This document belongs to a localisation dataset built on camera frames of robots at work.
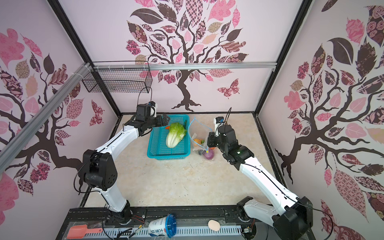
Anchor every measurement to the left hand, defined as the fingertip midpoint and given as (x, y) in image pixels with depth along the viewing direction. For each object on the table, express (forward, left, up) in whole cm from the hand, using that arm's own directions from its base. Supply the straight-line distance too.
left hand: (164, 119), depth 90 cm
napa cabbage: (-2, -7, -11) cm, 13 cm away
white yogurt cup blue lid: (-54, -5, -10) cm, 55 cm away
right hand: (-14, -28, +7) cm, 32 cm away
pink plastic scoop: (-55, +36, -18) cm, 69 cm away
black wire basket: (+25, +30, +14) cm, 41 cm away
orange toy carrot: (+3, 0, -11) cm, 12 cm away
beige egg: (-53, -29, -17) cm, 62 cm away
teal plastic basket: (-9, +6, -18) cm, 21 cm away
